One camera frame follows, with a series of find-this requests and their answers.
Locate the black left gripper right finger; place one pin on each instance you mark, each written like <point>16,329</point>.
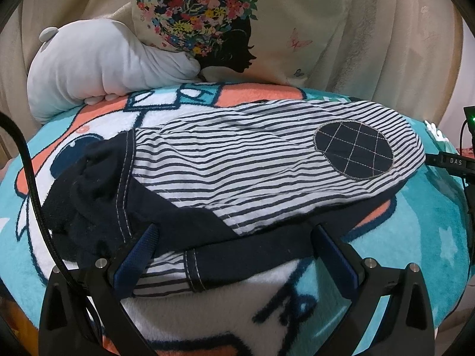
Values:
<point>406,327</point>

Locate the light grey plush toy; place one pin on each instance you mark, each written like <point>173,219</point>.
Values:
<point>87,61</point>

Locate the beige curtain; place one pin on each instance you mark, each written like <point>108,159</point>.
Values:
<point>405,54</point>

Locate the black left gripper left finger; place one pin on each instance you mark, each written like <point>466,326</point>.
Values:
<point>82,305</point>

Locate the navy white striped pants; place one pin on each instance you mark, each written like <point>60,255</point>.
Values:
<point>213,188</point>

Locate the floral print cream cushion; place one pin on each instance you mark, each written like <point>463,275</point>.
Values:
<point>237,18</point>

